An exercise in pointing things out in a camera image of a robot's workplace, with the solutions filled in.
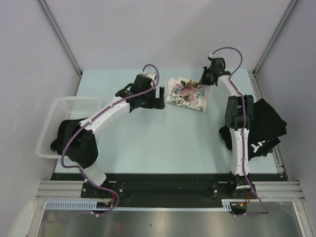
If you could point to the aluminium corner post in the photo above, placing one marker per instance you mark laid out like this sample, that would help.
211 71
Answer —
275 35
59 35

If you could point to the stack of black t shirts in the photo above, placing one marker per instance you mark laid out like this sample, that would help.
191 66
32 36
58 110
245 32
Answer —
264 123

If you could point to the left aluminium corner post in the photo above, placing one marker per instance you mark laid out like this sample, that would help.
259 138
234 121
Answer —
59 35

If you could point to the white plastic laundry basket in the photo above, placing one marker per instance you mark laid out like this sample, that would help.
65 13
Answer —
64 108

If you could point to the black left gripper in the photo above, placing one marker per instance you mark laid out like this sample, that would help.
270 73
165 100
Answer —
156 103

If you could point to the white slotted cable duct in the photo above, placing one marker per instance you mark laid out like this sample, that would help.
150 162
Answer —
100 206

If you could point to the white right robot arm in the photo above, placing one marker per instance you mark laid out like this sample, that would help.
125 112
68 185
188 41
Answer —
239 165

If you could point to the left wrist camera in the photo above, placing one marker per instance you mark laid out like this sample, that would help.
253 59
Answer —
153 76

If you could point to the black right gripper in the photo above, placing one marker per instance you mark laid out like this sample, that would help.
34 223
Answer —
203 80

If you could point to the black t shirt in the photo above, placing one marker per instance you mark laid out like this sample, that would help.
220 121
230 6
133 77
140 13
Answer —
57 145

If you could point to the white t shirt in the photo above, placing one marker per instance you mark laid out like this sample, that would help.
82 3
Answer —
188 93

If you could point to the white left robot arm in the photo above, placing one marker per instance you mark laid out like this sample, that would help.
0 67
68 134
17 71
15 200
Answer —
78 139

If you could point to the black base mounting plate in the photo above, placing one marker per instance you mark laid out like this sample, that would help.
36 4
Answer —
170 190

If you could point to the right aluminium corner post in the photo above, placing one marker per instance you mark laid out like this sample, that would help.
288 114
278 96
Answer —
275 35

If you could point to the aluminium frame rail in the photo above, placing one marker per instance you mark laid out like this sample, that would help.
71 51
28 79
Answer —
267 191

